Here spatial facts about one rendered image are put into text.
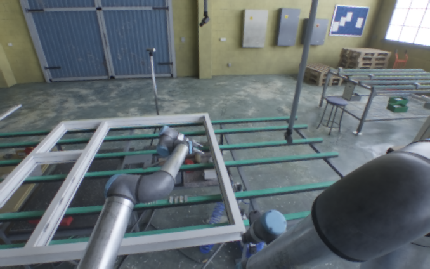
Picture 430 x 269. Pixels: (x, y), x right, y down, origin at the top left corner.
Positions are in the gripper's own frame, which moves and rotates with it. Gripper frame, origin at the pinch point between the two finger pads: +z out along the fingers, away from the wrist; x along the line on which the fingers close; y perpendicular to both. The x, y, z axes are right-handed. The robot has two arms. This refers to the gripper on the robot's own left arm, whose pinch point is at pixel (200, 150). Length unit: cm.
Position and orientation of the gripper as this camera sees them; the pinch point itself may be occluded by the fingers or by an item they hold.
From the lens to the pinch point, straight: 168.1
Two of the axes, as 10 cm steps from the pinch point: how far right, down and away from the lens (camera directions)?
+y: 5.8, -7.5, -3.2
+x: -1.6, -4.9, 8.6
